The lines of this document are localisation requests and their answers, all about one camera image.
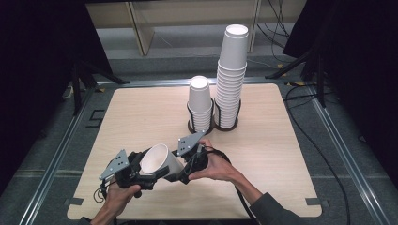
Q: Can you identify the short stack of white cups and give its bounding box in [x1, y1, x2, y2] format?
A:
[187, 75, 214, 134]

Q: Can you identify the person's left hand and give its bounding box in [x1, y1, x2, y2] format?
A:
[101, 182, 142, 218]

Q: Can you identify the black wire cup holder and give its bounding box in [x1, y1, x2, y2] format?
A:
[186, 97, 242, 137]

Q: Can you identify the black metal stand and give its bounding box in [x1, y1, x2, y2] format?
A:
[69, 60, 130, 116]
[265, 46, 328, 109]

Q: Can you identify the dark tape patch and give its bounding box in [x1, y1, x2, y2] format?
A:
[304, 197, 329, 208]

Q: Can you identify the metal floor rail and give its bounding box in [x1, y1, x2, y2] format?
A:
[304, 83, 392, 225]
[93, 76, 301, 89]
[18, 90, 95, 225]

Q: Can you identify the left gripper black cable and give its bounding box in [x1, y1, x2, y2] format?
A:
[93, 177, 115, 204]

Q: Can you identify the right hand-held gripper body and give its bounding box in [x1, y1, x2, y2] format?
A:
[176, 130, 209, 176]

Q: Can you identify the light wooden cabinet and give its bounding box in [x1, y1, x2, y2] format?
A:
[85, 0, 308, 57]

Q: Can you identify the person's right hand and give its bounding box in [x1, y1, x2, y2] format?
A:
[188, 138, 244, 186]

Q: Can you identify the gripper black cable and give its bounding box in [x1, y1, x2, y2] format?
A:
[93, 177, 115, 204]
[206, 148, 259, 225]

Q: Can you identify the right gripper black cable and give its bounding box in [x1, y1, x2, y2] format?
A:
[206, 148, 259, 225]

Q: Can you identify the tall stack of white cups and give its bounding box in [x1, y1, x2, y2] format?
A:
[213, 23, 250, 129]

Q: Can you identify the long black floor cable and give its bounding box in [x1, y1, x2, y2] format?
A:
[283, 82, 351, 225]

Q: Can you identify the white paper cup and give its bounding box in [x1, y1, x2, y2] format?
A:
[139, 142, 186, 183]

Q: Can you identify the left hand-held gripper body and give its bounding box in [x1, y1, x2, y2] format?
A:
[99, 149, 158, 191]

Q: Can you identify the bundle of black cables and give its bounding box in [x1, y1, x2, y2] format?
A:
[256, 0, 294, 64]

